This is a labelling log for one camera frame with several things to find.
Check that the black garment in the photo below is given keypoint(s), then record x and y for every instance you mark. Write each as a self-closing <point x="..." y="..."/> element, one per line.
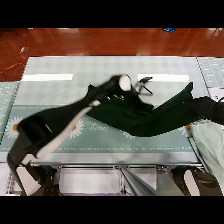
<point x="150" y="122"/>

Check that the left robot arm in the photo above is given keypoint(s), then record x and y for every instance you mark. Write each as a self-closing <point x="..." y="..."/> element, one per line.
<point x="50" y="124"/>

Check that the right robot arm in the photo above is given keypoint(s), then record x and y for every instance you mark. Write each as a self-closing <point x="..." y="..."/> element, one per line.
<point x="197" y="182"/>

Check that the pale green garment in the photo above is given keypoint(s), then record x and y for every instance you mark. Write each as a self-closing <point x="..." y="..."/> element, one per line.
<point x="210" y="146"/>

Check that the silver frame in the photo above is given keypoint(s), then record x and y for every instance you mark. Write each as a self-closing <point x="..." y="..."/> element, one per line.
<point x="89" y="166"/>

